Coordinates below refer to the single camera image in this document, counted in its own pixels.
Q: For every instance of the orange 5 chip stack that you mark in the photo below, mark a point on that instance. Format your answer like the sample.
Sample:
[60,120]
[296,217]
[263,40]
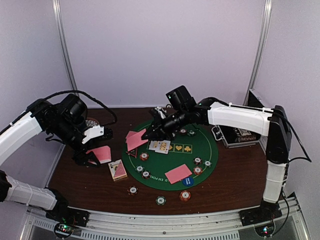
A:
[185,196]

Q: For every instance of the playing card box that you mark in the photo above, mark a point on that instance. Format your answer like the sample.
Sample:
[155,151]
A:
[117,170]

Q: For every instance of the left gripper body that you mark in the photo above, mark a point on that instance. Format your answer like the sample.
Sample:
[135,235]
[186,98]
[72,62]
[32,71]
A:
[78,157]

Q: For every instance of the front aluminium rail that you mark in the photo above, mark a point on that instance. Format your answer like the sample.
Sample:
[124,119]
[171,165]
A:
[224,225]

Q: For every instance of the black 100 chip stack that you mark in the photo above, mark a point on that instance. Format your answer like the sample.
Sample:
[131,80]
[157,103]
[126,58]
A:
[132,190]

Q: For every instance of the right aluminium frame post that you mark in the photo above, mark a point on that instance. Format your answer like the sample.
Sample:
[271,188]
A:
[264,30]

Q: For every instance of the blue small blind button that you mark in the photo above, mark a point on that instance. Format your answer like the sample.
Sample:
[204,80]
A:
[188,181]

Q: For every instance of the round green poker mat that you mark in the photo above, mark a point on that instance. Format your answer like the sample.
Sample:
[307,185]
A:
[189,161]

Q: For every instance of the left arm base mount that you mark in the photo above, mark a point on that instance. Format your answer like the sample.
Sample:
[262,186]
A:
[72,217]

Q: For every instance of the red-backed card deck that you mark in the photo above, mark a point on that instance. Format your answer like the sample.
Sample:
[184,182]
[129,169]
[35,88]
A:
[103,154]

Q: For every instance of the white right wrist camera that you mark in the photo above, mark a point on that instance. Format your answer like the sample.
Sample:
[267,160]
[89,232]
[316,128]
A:
[161,112]

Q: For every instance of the dealt card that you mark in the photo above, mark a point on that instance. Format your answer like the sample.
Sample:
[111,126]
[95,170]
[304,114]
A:
[177,174]
[132,133]

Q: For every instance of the aluminium poker chip case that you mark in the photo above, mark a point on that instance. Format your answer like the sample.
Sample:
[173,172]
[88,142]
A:
[235,137]

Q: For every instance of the black triangular all-in button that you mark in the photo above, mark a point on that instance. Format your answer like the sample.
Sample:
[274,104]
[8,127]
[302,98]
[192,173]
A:
[133,153]

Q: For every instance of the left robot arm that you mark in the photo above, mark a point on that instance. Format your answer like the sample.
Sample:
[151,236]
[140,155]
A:
[62,115]

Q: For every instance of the patterned round plate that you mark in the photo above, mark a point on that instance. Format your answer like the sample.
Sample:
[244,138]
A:
[91,122]

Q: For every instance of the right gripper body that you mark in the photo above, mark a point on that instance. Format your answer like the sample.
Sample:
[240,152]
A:
[168,126]

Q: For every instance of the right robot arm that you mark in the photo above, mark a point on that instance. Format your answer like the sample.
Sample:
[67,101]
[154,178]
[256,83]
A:
[268,122]

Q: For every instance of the green 20 chip stack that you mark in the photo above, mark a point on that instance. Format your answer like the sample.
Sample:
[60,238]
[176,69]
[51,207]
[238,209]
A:
[160,200]

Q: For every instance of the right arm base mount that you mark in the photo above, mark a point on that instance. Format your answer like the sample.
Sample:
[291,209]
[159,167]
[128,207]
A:
[258,215]

